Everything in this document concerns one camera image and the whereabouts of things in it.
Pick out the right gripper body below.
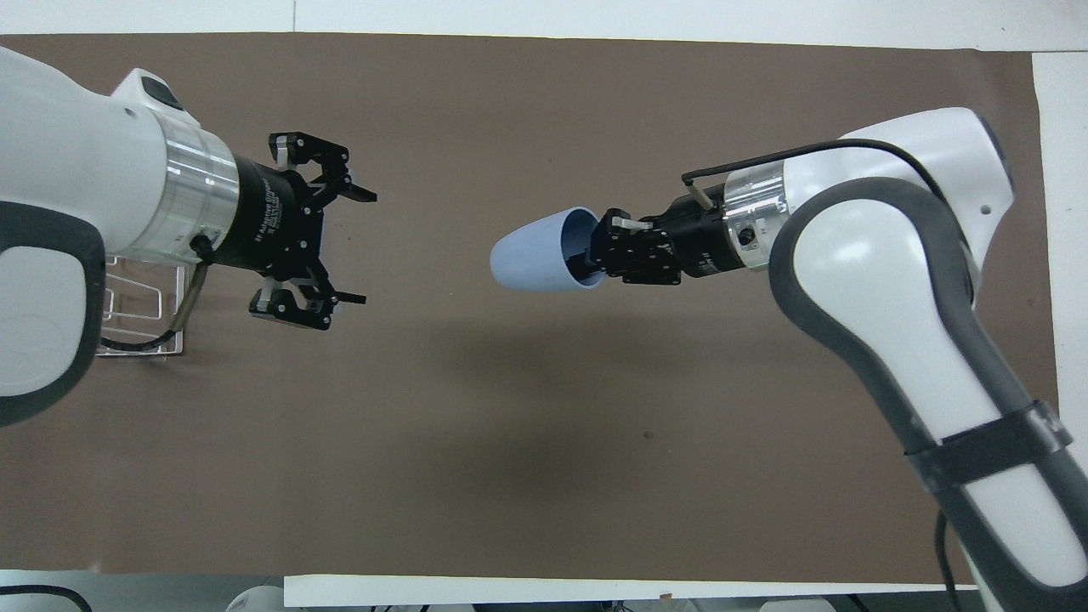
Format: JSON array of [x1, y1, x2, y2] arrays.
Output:
[[660, 192, 751, 280]]

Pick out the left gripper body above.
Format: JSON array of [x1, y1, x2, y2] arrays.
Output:
[[208, 153, 328, 278]]

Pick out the light blue cup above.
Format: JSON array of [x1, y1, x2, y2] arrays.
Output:
[[490, 207, 609, 294]]

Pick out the black cable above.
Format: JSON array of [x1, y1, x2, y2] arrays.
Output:
[[682, 138, 955, 213], [99, 234, 215, 354], [0, 584, 94, 612], [933, 508, 980, 612]]

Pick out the white wire cup holder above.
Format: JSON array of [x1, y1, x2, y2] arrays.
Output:
[[95, 255, 187, 358]]

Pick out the black strap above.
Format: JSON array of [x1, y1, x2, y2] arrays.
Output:
[[904, 399, 1074, 495]]

